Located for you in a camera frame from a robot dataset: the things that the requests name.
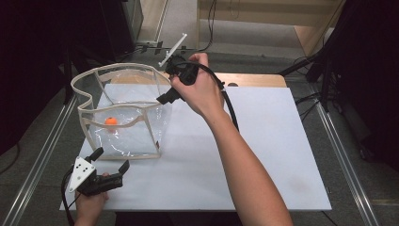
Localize clear plastic bag beige trim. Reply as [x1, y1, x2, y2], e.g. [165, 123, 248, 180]
[70, 62, 173, 161]

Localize black floor cables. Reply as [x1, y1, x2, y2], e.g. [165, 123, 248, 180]
[295, 91, 325, 122]

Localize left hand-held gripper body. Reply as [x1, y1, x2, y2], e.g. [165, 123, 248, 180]
[68, 156, 124, 198]

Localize person's right hand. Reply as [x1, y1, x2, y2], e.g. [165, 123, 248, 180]
[169, 52, 226, 120]

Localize person's dark clothing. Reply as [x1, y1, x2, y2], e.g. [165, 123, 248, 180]
[114, 211, 243, 226]

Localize black wall cable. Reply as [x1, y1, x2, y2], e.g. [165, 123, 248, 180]
[199, 0, 218, 53]

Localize person's left hand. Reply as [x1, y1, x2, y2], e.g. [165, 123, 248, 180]
[74, 171, 110, 218]

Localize aluminium floor rail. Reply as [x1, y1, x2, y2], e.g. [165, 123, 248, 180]
[0, 93, 78, 226]
[314, 102, 381, 226]

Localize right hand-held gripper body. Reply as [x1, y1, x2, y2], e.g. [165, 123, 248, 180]
[158, 32, 200, 87]

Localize white table mat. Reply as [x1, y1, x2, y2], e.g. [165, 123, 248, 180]
[59, 83, 333, 212]

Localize black metal stand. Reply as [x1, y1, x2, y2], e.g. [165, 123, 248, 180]
[278, 0, 399, 172]

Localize dark glass-sided cabinet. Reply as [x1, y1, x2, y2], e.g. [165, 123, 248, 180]
[99, 0, 145, 61]

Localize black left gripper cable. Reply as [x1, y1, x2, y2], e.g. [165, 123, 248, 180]
[60, 167, 77, 226]

